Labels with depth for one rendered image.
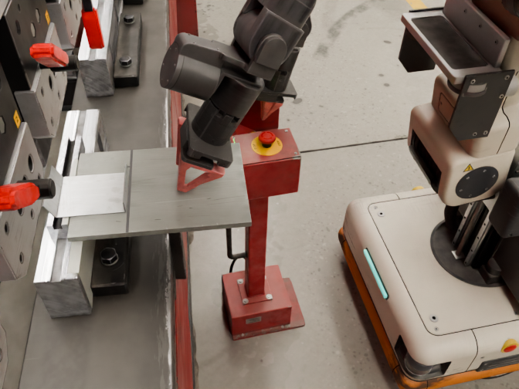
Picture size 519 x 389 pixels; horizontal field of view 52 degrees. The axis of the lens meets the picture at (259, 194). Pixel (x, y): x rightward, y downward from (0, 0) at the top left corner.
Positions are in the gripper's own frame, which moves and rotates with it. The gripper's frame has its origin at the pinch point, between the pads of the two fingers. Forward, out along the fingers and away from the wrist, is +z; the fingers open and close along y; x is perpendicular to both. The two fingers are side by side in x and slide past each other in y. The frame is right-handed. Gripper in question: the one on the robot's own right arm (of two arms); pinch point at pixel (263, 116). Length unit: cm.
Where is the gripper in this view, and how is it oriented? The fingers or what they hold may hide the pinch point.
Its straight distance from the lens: 131.9
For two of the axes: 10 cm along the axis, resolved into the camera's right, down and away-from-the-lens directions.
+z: -2.8, 7.0, 6.6
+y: -9.3, -0.3, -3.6
